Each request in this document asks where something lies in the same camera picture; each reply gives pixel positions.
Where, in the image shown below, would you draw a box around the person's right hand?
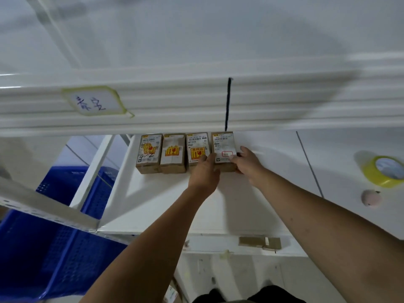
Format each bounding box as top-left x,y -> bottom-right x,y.
229,146 -> 269,186

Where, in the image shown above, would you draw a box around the person's left hand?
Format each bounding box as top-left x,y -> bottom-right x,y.
187,153 -> 221,199

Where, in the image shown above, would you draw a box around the cardboard box with white label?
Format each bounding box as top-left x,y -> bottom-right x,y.
185,132 -> 211,173

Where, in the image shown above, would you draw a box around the white metal shelving rack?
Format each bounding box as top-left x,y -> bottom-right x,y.
0,0 -> 404,259

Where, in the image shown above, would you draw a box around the plain brown cardboard box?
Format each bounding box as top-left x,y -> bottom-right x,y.
210,131 -> 238,173

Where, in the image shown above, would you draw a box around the labelled box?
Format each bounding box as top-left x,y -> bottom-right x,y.
159,133 -> 187,175

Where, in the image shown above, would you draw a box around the cardboard box with printed label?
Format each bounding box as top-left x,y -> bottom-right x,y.
136,133 -> 163,175

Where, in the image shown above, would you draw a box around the yellow tape roll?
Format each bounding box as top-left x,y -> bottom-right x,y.
361,155 -> 404,189

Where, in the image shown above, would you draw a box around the person's right forearm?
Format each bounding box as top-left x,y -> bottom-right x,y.
252,168 -> 404,303

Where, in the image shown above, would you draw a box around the person's left forearm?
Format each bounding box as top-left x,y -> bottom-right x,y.
79,187 -> 218,303

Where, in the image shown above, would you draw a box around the floor cardboard parcel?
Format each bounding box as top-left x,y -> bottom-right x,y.
162,282 -> 182,303

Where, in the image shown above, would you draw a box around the person's dark trousers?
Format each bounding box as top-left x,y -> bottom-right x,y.
192,285 -> 307,303

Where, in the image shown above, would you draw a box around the small pink cutter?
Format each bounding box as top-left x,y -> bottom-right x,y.
361,189 -> 382,207

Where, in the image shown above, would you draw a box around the yellow-edged white sticker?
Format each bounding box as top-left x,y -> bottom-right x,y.
61,85 -> 136,119

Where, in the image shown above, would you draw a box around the blue plastic crate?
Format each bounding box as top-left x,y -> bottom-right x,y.
0,166 -> 128,303

